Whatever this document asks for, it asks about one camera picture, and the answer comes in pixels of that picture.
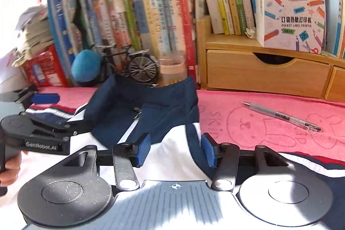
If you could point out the clear plastic jar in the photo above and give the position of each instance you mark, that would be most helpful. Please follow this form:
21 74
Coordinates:
172 71

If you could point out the row of colourful picture books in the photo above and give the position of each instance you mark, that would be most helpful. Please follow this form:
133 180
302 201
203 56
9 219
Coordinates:
151 17

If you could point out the blue plush ball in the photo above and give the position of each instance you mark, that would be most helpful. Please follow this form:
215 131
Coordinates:
86 65

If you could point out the small white paper flower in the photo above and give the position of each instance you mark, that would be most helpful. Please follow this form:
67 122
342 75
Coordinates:
250 32

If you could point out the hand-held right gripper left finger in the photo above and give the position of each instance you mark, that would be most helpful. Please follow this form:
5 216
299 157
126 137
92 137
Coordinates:
142 150

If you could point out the clear ballpoint pen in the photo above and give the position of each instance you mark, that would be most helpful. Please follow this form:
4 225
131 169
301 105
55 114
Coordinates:
283 116

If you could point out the miniature bicycle model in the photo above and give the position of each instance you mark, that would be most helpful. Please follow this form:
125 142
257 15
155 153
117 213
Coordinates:
141 68

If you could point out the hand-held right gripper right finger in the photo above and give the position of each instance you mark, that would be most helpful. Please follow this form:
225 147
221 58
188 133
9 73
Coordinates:
209 150

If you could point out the row of thin blue books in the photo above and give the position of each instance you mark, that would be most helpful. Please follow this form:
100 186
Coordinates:
58 30

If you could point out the red basket with blue label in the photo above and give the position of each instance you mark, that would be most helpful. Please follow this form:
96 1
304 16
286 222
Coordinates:
44 68

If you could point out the person's left hand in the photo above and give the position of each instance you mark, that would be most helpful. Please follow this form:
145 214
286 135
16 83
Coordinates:
12 170

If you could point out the white pencil print box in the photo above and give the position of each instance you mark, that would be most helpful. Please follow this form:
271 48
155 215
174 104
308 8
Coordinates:
288 22

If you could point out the wooden drawer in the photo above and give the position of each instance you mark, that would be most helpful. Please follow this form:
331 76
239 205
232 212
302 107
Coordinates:
338 84
269 76

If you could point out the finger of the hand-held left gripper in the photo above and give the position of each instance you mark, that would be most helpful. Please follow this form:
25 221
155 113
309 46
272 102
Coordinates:
67 127
44 98

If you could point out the wooden desk organizer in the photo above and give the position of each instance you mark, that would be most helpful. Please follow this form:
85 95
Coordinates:
202 30

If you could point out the navy and white jacket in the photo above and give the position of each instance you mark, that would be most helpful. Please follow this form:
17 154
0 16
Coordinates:
161 116

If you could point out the stack of papers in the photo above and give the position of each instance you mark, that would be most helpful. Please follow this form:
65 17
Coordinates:
32 36

